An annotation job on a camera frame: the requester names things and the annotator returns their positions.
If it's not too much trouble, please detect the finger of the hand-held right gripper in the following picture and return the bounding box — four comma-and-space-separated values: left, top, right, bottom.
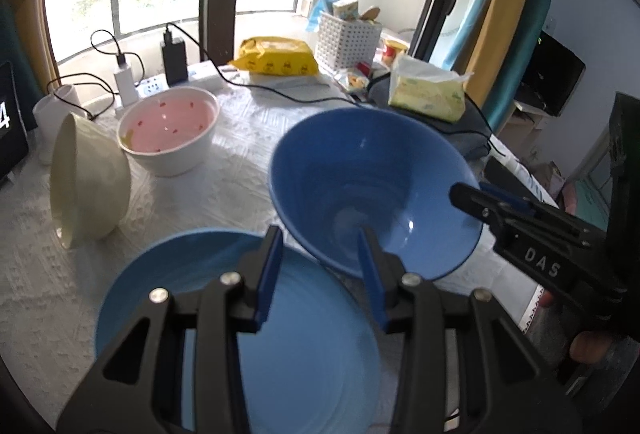
449, 182, 628, 330
479, 182, 608, 235

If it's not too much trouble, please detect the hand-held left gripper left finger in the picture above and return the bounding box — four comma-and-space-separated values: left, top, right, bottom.
57, 225, 284, 434

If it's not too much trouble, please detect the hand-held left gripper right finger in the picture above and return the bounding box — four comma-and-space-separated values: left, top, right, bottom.
358, 226, 583, 434

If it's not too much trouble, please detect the blue plate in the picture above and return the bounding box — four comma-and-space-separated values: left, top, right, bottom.
94, 228, 383, 434

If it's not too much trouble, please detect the blue bowl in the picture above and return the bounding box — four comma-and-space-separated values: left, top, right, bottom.
268, 108, 485, 281

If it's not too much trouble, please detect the pink bowl with red dots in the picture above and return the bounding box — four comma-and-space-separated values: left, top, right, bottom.
116, 86, 221, 177

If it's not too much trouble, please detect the cream bowl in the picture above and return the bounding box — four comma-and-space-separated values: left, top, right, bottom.
49, 112, 132, 249

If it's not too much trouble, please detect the person's right hand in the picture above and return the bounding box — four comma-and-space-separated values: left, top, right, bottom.
537, 291, 608, 365

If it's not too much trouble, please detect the black flat box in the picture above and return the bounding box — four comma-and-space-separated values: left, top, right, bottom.
482, 156, 531, 205

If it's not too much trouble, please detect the white textured tablecloth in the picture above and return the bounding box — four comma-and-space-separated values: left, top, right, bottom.
0, 79, 561, 434

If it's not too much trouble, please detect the black monitor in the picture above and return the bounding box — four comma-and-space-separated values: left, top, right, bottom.
520, 31, 586, 117

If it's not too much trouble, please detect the yellow-green tissue pack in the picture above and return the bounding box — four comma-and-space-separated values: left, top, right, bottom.
389, 54, 473, 122

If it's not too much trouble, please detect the teal curtain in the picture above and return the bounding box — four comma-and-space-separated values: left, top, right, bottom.
487, 0, 558, 130

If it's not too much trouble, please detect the red and yellow can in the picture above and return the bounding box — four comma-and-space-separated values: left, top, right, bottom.
382, 39, 408, 65

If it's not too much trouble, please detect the clear snack packet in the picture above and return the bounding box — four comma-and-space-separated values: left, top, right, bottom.
340, 61, 375, 93

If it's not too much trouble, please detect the white perforated basket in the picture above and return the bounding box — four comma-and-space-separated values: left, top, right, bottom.
316, 11, 383, 75

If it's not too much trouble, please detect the white power strip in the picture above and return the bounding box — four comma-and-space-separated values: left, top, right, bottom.
115, 61, 226, 115

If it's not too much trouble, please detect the yellow wipes packet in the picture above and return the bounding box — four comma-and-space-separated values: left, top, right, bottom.
228, 36, 319, 77

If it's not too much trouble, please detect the black charger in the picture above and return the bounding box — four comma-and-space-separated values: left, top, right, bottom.
161, 26, 188, 85

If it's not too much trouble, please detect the white charger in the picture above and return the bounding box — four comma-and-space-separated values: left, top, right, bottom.
113, 54, 138, 105

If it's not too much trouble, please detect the pale yellow carton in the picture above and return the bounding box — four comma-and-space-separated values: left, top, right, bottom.
332, 0, 360, 21

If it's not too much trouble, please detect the blue plastic packet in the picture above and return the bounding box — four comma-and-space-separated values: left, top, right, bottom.
306, 0, 346, 32

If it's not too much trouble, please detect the white desk lamp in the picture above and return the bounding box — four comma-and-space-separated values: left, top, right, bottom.
32, 84, 88, 165

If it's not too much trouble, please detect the black tablet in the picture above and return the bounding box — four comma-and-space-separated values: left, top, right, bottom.
0, 60, 28, 185

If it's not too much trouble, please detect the black cable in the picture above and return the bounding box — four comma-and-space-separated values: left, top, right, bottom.
166, 21, 501, 157
47, 73, 118, 120
91, 30, 146, 80

